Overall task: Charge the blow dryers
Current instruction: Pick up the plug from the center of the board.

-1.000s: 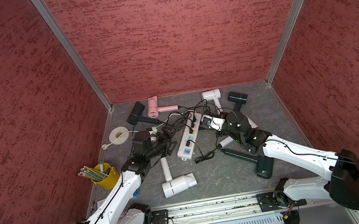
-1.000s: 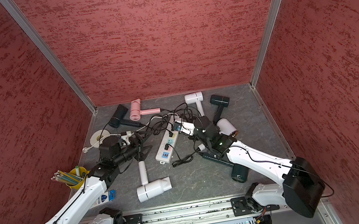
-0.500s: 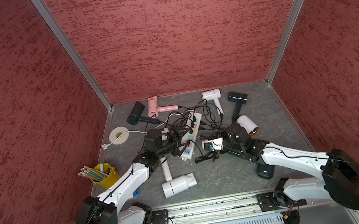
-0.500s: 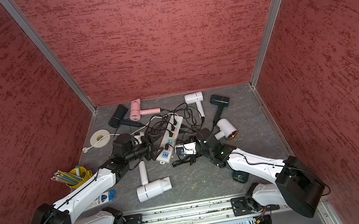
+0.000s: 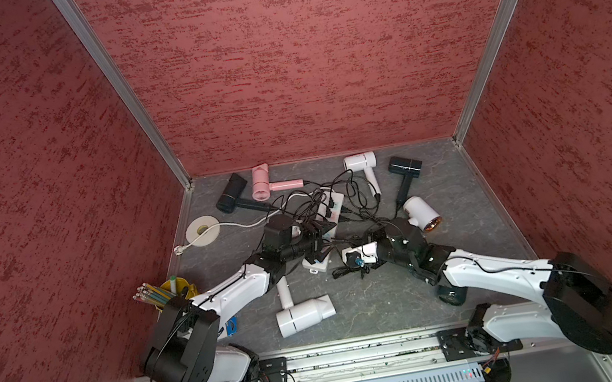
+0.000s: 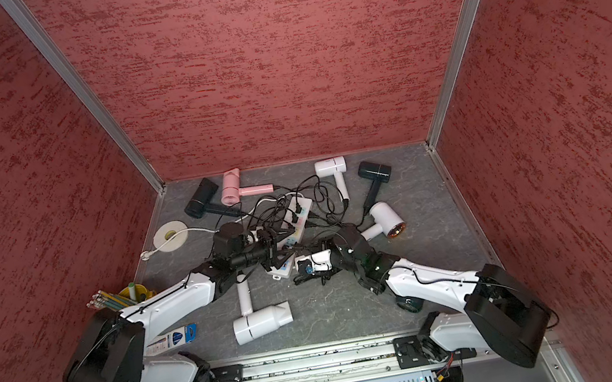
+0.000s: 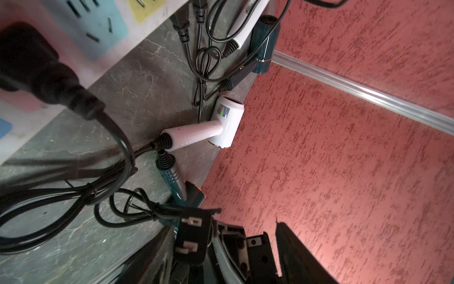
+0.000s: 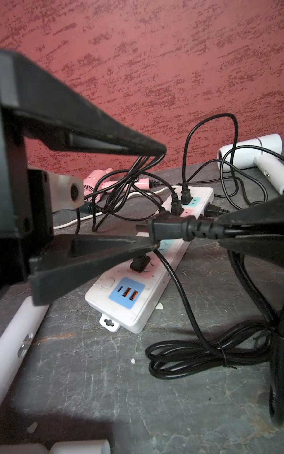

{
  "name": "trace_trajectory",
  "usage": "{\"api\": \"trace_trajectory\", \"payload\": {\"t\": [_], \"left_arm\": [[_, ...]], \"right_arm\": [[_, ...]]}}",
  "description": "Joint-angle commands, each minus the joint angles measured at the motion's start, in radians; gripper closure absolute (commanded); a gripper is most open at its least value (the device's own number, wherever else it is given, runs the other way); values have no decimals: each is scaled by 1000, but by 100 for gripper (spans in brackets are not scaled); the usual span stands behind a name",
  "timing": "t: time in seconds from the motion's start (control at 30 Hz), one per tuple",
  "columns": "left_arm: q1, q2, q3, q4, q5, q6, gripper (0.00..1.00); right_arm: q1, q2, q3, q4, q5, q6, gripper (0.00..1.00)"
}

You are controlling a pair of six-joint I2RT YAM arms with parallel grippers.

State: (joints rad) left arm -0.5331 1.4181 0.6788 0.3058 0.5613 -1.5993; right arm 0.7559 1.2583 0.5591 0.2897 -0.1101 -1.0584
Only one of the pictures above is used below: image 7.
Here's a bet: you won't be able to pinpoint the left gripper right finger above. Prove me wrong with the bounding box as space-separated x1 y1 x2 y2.
275 222 337 284

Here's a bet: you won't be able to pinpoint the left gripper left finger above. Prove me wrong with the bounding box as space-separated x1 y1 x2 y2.
116 227 175 284

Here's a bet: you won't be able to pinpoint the white hair dryer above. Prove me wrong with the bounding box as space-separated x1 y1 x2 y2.
160 96 245 151
222 0 270 58

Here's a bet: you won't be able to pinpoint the white power strip coloured sockets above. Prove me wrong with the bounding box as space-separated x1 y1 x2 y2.
1 1 183 162

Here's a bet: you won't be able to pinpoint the dark green hair dryer front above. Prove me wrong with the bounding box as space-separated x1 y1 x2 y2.
156 150 206 208

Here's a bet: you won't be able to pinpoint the dark green hair dryer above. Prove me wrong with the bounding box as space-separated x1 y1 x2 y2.
156 150 206 208
216 15 280 92

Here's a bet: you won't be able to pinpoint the dark green hair dryer back right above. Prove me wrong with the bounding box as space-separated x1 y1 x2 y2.
216 15 280 92

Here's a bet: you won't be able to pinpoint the black plug in red socket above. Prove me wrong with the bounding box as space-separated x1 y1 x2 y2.
0 22 137 254

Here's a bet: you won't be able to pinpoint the loose black plug left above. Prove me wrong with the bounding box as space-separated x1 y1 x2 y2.
170 2 200 78

